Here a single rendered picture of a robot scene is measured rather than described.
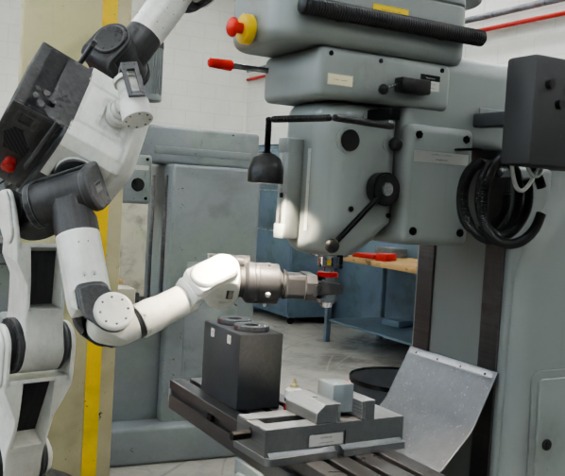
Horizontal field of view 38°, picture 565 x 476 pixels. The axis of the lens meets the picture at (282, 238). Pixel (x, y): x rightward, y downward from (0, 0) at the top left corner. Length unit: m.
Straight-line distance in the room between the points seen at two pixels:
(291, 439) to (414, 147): 0.65
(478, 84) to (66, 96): 0.90
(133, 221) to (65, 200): 8.48
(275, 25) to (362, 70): 0.20
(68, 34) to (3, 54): 7.41
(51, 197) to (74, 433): 1.89
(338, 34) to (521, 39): 5.90
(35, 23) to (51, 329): 1.52
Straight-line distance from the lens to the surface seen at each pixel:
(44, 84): 1.86
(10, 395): 2.18
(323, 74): 1.65
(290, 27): 1.62
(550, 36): 7.29
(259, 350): 2.03
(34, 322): 2.14
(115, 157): 1.82
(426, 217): 1.79
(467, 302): 2.00
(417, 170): 1.77
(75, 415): 3.48
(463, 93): 1.87
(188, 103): 11.41
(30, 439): 2.31
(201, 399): 2.14
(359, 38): 1.69
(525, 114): 1.65
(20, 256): 2.10
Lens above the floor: 1.43
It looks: 3 degrees down
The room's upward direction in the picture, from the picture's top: 3 degrees clockwise
